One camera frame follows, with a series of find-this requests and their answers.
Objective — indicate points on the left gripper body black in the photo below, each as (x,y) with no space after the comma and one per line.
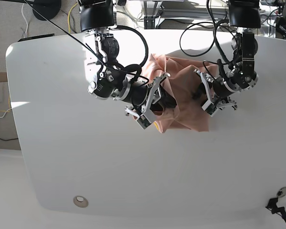
(220,89)

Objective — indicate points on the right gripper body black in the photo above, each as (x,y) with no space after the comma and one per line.
(139,93)

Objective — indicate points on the pink T-shirt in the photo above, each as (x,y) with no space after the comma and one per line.
(181,85)

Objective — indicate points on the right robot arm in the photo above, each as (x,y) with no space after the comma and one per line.
(112,79)

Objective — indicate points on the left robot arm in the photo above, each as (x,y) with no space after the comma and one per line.
(239,73)

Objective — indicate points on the silver table grommet right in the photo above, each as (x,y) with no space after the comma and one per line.
(281,192)

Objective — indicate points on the silver table grommet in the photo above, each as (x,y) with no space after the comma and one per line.
(281,192)
(80,201)

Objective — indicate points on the black round stand base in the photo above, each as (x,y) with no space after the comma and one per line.
(47,8)

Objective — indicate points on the silver table grommet left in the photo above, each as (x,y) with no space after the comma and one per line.
(80,201)

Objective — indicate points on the black clamp on table edge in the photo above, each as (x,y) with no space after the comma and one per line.
(274,209)

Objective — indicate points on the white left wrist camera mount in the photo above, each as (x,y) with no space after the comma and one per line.
(212,104)

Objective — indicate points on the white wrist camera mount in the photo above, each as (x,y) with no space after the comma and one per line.
(143,114)
(212,104)

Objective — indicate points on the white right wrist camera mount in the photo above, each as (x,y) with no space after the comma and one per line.
(143,114)

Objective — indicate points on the black table leg bracket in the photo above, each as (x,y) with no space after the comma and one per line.
(149,22)

